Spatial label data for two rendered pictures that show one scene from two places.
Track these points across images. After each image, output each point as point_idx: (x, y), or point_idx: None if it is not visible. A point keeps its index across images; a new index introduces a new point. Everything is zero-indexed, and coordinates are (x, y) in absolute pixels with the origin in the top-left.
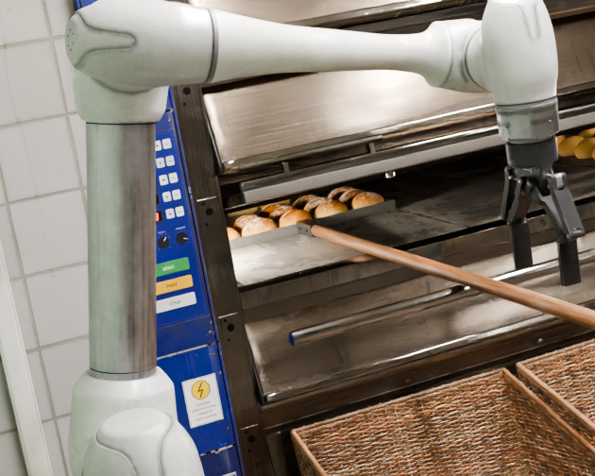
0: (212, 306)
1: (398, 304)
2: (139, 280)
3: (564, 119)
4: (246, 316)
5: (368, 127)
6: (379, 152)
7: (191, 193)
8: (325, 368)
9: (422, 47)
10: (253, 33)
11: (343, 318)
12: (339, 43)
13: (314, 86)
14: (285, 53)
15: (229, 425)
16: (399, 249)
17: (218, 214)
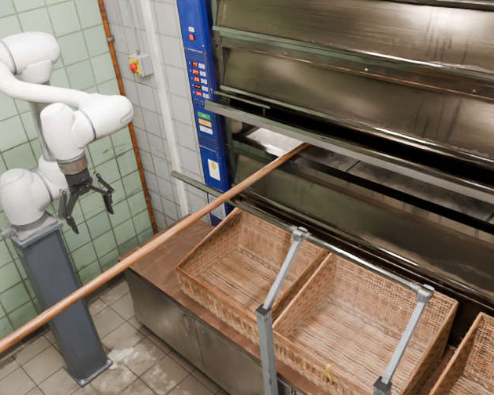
0: (217, 139)
1: (205, 187)
2: (39, 133)
3: (354, 151)
4: (234, 150)
5: (283, 99)
6: (256, 116)
7: (211, 91)
8: (257, 188)
9: (79, 104)
10: None
11: (187, 179)
12: (20, 93)
13: (270, 65)
14: None
15: (222, 184)
16: (299, 161)
17: None
